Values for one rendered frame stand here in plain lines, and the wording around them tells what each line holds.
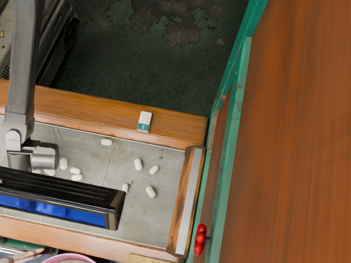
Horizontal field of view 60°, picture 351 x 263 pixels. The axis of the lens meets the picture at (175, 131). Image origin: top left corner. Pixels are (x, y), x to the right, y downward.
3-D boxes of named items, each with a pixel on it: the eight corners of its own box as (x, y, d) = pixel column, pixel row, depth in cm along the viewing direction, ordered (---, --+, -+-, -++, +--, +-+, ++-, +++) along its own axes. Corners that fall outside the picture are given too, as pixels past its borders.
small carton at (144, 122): (141, 112, 97) (141, 110, 95) (152, 115, 97) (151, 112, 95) (137, 130, 95) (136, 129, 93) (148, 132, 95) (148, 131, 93)
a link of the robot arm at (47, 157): (17, 119, 83) (4, 129, 75) (61, 122, 85) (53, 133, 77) (19, 158, 87) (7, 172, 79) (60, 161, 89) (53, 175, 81)
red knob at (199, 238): (196, 222, 45) (198, 223, 41) (210, 225, 45) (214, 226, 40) (190, 252, 44) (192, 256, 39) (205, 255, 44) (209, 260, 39)
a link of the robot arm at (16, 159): (10, 140, 83) (2, 151, 78) (37, 142, 84) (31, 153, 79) (13, 162, 86) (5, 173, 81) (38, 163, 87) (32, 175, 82)
